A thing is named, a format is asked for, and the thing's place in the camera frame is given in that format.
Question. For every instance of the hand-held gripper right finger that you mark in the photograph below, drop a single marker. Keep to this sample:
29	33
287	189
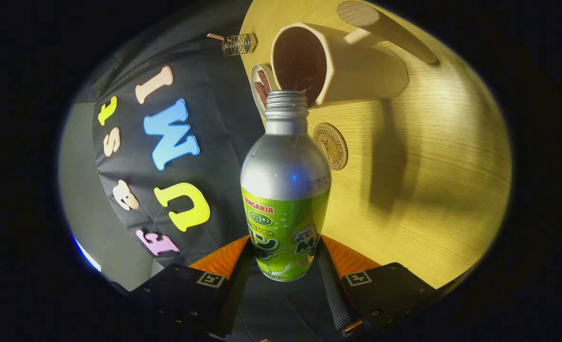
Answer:
333	294

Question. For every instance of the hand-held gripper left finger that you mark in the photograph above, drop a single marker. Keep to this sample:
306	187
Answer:
236	294

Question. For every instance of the silver green label juice bottle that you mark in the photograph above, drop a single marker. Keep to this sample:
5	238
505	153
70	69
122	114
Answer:
283	161

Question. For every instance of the round cork coaster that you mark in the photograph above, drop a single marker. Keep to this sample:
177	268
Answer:
333	147

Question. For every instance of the wooden table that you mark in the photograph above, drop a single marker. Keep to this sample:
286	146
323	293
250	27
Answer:
428	166

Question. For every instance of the brown sausage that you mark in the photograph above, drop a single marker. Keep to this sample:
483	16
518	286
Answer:
260	95
265	81

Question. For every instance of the black backdrop cloth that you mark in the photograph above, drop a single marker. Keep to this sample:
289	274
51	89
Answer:
214	85

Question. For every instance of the white oval plate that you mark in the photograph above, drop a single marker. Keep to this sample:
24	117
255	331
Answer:
254	76

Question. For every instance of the pink straw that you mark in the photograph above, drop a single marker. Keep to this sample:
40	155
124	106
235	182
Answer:
215	36

